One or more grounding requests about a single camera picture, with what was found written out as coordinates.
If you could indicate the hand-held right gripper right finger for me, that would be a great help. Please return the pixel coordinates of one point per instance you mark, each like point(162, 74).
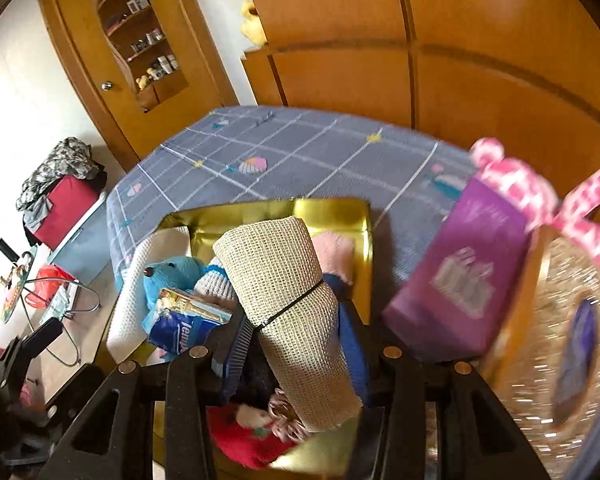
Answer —
point(355, 360)

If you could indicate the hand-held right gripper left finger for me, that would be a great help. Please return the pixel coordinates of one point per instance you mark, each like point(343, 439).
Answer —
point(235, 355)

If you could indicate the blue tissue pack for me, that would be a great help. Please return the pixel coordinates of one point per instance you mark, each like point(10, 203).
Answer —
point(180, 332)

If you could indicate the pale mesh fabric roll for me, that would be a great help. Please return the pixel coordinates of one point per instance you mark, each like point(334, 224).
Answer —
point(290, 310)

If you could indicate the white knit glove blue band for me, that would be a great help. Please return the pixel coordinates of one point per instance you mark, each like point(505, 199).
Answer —
point(217, 282)

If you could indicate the red-haired doll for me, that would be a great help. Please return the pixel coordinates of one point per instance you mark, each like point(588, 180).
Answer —
point(235, 440)

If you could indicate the blue plush toy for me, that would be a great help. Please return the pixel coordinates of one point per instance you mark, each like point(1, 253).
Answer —
point(177, 272)

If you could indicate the pink fluffy sock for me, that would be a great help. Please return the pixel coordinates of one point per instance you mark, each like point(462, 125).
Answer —
point(332, 252)

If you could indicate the white textured towel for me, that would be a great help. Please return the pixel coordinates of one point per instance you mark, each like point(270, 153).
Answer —
point(145, 270)

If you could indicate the gold box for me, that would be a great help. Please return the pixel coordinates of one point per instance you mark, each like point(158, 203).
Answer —
point(330, 220)

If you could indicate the glass side table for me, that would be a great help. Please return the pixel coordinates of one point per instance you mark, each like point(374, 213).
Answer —
point(55, 310)

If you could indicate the red plastic bag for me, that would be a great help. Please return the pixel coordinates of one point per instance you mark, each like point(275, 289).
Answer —
point(50, 280)

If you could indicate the purple cardboard box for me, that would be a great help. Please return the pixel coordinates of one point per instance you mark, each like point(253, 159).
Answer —
point(455, 270)

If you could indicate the silver embossed tissue box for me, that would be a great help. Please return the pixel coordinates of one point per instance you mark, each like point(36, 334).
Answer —
point(530, 410)

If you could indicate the pile of dark clothes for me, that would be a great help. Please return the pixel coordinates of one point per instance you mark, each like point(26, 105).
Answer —
point(60, 160)

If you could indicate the pink spotted plush toy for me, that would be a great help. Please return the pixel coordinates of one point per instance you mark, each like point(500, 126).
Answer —
point(510, 180)

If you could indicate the metal door knob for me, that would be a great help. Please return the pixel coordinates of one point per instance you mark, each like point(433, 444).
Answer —
point(107, 85)

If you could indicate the yellow plush toy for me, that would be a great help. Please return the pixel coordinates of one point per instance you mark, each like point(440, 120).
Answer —
point(252, 22)

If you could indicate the wooden door with glass pane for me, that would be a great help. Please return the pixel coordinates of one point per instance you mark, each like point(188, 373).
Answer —
point(80, 35)

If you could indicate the wooden wardrobe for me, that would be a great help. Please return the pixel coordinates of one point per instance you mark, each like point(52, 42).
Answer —
point(480, 35)

